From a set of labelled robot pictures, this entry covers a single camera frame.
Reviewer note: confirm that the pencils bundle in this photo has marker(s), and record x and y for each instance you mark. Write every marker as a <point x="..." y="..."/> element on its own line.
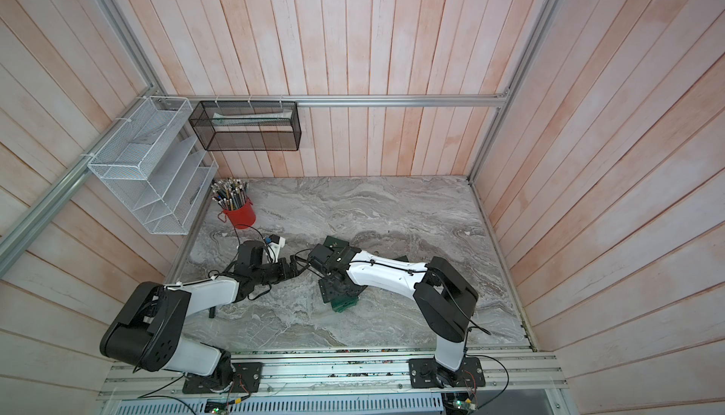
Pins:
<point x="230" y="193"/>

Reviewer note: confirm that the white wire mesh shelf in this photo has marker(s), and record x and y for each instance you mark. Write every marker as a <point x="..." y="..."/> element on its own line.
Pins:
<point x="160" y="176"/>

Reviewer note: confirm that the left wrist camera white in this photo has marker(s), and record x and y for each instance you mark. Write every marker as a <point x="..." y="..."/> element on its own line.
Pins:
<point x="274" y="244"/>

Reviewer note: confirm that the aluminium frame rail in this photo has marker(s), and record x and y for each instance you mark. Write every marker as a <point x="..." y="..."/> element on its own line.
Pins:
<point x="347" y="100"/>

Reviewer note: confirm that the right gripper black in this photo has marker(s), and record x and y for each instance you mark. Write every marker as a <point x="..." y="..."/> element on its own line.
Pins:
<point x="327" y="290"/>

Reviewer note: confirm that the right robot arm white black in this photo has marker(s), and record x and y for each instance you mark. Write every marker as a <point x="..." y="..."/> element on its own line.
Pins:
<point x="444" y="297"/>

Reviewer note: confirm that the black mesh basket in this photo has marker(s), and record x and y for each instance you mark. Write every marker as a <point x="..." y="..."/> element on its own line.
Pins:
<point x="241" y="126"/>

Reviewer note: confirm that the left green jewelry box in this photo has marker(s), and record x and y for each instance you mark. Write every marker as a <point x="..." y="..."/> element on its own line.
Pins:
<point x="335" y="244"/>

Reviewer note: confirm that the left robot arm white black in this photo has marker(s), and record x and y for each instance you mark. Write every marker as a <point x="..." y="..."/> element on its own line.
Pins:
<point x="147" y="331"/>

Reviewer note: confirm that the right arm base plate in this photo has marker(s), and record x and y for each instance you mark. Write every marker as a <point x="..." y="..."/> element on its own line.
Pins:
<point x="426" y="373"/>

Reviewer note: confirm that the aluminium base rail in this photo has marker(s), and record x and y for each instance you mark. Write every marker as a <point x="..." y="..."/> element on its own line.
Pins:
<point x="356" y="371"/>

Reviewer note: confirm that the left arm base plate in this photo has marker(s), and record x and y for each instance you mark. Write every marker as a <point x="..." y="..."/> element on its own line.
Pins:
<point x="232" y="377"/>

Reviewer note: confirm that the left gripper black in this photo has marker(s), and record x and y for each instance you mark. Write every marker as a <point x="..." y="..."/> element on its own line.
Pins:
<point x="294" y="272"/>

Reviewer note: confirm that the red pencil cup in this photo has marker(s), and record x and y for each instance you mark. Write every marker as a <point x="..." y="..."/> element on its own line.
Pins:
<point x="241" y="218"/>

